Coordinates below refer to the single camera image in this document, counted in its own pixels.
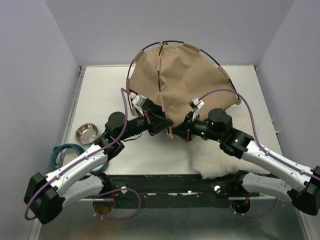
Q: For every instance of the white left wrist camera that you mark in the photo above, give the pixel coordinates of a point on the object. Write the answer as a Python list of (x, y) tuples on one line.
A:
[(140, 101)]

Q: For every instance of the teal double bowl stand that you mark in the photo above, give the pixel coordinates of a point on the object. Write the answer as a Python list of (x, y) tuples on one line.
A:
[(72, 157)]

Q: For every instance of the steel pet bowl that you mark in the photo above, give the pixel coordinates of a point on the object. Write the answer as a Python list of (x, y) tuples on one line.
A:
[(86, 134)]

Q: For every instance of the cream chess piece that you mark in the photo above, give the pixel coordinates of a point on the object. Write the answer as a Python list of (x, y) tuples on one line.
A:
[(204, 177)]

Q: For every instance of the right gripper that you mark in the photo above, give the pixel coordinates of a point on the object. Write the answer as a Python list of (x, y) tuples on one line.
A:
[(185, 130)]

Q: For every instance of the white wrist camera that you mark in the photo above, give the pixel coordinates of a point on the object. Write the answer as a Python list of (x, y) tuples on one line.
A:
[(140, 101), (196, 104)]

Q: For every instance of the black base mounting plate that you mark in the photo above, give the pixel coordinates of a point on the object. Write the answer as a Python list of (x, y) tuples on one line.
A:
[(163, 191)]

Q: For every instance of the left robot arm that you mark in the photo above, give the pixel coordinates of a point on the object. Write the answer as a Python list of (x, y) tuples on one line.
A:
[(47, 195)]

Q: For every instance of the white fluffy pillow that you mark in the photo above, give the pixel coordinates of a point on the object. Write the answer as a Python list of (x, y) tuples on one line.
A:
[(209, 160)]

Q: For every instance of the beige pet tent fabric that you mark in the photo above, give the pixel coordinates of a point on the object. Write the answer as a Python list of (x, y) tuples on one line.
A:
[(185, 85)]

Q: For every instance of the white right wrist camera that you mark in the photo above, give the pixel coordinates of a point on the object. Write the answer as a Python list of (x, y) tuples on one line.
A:
[(196, 104)]

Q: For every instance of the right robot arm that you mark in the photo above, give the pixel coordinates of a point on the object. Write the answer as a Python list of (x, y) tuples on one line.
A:
[(298, 183)]

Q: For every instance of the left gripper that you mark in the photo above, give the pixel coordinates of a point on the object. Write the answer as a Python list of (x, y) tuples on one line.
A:
[(155, 123)]

